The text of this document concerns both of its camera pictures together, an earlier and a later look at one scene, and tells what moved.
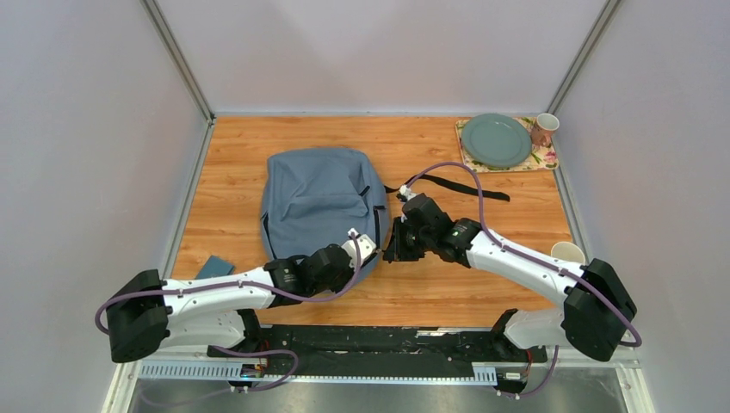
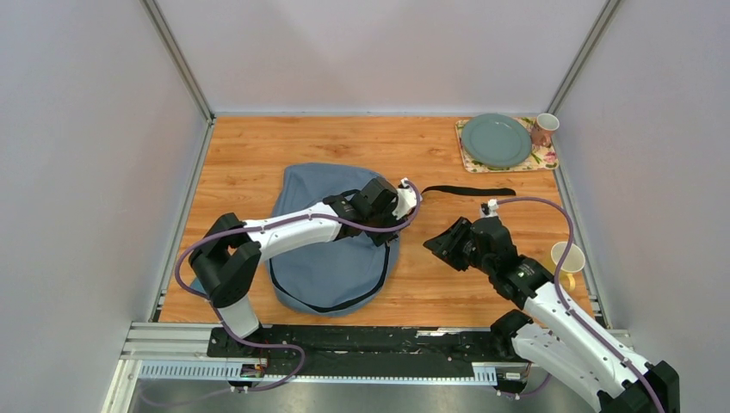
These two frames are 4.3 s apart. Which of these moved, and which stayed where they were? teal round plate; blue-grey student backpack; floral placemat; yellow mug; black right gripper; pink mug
Moved: blue-grey student backpack; black right gripper
Stayed: yellow mug; teal round plate; floral placemat; pink mug
